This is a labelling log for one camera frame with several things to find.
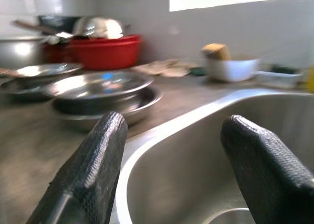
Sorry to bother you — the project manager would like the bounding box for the white oval bowl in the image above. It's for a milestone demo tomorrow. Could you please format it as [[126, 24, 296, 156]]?
[[205, 56, 261, 83]]

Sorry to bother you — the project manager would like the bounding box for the upturned shiny steel bowl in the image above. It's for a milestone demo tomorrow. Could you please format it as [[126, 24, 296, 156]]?
[[72, 16, 131, 40]]

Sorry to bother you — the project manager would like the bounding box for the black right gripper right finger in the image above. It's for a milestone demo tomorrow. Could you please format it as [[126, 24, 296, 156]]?
[[220, 114, 314, 224]]

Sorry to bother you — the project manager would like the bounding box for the shallow steel plate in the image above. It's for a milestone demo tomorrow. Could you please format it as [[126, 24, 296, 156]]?
[[0, 78, 53, 102], [0, 63, 84, 80]]

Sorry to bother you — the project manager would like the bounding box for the large steel pot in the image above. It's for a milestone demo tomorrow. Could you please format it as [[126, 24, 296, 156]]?
[[0, 36, 46, 66]]

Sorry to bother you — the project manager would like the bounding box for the white dish cloth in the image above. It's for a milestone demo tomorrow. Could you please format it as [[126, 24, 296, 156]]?
[[131, 58, 194, 78]]

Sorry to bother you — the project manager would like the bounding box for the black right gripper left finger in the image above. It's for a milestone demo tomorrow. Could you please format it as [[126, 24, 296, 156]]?
[[26, 111, 129, 224]]

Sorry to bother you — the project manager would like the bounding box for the yellow sponge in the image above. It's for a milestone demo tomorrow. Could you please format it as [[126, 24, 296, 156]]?
[[201, 43, 232, 61]]

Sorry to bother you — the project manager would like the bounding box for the dark green scouring pad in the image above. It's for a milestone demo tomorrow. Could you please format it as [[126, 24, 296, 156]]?
[[190, 67, 208, 77], [269, 64, 299, 75]]

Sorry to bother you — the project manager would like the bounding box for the stainless steel sink basin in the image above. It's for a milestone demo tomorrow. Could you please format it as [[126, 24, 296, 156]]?
[[110, 87, 314, 224]]

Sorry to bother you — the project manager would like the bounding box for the small steel bowl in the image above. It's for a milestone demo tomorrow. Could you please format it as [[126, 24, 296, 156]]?
[[208, 207, 253, 224]]

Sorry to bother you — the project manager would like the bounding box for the red plastic basin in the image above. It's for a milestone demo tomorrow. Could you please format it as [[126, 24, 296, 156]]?
[[43, 34, 143, 70]]

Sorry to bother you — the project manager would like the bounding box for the wide steel plate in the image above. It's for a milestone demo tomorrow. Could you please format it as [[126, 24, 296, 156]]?
[[41, 71, 155, 102]]

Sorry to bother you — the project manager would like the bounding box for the dark cooking pan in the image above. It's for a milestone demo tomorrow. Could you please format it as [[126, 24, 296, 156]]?
[[38, 14, 81, 34]]

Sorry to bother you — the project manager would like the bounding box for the yellow dish soap pump bottle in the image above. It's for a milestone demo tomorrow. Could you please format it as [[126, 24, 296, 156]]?
[[304, 66, 314, 92]]

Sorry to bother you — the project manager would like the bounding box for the brown handled utensil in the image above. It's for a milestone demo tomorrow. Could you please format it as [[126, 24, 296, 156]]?
[[13, 20, 74, 39]]

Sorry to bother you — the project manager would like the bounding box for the deep steel dish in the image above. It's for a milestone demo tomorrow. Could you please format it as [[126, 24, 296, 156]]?
[[50, 86, 163, 133]]

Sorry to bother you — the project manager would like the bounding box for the white rectangular plastic tray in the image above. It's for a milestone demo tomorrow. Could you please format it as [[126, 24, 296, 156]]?
[[255, 69, 303, 88]]

